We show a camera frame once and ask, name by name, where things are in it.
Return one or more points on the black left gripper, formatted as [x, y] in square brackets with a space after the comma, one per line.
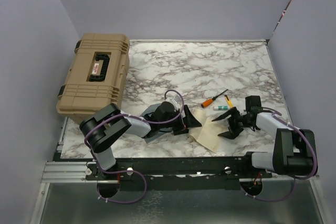
[189, 120]

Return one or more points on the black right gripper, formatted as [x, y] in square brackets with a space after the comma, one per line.
[233, 131]

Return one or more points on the white green glue stick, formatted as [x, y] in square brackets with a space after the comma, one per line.
[221, 108]

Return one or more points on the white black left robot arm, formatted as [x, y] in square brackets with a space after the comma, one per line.
[106, 126]

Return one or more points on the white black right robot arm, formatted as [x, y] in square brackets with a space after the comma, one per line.
[294, 152]

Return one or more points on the yellow utility knife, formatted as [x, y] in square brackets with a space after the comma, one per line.
[228, 101]

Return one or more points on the tan plastic tool case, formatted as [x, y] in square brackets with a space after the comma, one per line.
[96, 76]

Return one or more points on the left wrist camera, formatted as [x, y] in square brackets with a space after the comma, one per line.
[176, 101]

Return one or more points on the orange handled screwdriver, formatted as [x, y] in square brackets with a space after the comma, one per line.
[211, 100]

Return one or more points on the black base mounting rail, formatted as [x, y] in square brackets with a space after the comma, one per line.
[186, 173]

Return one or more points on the aluminium extrusion rail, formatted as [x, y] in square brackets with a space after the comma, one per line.
[68, 172]

